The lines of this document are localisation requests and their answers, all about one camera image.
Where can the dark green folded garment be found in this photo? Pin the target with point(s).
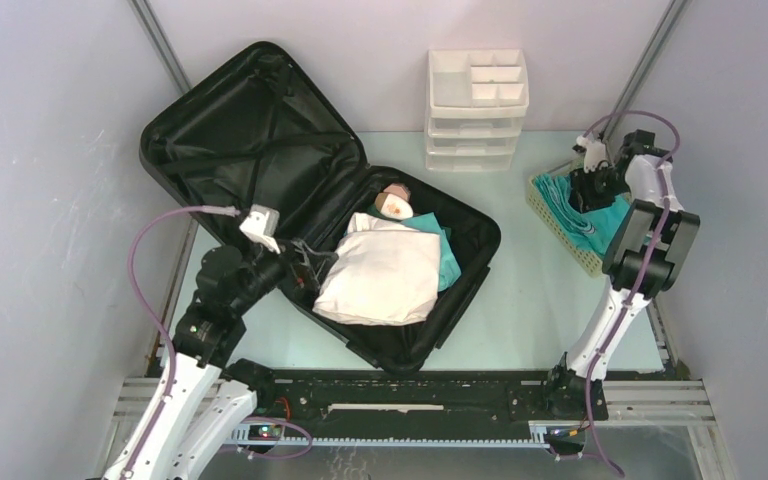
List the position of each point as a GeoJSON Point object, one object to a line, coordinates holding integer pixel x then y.
{"type": "Point", "coordinates": [375, 212]}

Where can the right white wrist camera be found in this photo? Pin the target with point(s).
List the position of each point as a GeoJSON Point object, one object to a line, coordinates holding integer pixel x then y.
{"type": "Point", "coordinates": [595, 154]}

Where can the grey slotted cable duct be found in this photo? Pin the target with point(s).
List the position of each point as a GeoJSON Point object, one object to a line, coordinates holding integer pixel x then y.
{"type": "Point", "coordinates": [244, 436]}

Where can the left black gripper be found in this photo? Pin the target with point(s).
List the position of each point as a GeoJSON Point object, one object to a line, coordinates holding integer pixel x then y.
{"type": "Point", "coordinates": [313, 266]}

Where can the white garment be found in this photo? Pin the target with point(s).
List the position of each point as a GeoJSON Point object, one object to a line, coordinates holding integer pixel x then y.
{"type": "Point", "coordinates": [386, 275]}

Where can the white plastic drawer organizer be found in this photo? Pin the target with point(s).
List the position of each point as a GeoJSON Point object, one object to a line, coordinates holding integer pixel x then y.
{"type": "Point", "coordinates": [477, 101]}

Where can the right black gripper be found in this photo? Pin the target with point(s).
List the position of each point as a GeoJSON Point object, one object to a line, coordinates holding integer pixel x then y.
{"type": "Point", "coordinates": [579, 181]}

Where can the pale yellow perforated basket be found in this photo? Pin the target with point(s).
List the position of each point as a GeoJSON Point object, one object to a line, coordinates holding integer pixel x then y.
{"type": "Point", "coordinates": [586, 236]}

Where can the black ribbed hard-shell suitcase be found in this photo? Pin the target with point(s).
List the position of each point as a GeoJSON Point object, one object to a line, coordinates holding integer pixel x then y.
{"type": "Point", "coordinates": [259, 131]}

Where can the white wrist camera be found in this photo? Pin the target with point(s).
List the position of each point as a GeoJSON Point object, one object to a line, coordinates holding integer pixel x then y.
{"type": "Point", "coordinates": [259, 226]}
{"type": "Point", "coordinates": [595, 154]}

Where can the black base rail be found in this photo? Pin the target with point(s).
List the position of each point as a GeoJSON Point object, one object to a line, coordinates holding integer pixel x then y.
{"type": "Point", "coordinates": [436, 405]}

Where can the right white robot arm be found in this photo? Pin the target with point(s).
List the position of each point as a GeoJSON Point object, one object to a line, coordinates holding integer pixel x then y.
{"type": "Point", "coordinates": [643, 259]}

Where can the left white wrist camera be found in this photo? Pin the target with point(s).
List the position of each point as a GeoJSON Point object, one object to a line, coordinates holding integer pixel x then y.
{"type": "Point", "coordinates": [259, 226]}

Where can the aluminium frame rail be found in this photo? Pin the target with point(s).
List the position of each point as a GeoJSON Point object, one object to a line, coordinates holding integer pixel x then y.
{"type": "Point", "coordinates": [627, 402]}

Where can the turquoise t-shirt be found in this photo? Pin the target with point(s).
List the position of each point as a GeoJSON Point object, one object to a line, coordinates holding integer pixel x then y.
{"type": "Point", "coordinates": [449, 268]}

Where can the pink brown small box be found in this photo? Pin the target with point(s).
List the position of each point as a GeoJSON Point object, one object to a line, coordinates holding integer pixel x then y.
{"type": "Point", "coordinates": [399, 190]}

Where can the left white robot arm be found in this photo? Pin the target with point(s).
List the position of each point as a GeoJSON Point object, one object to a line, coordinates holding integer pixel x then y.
{"type": "Point", "coordinates": [196, 405]}

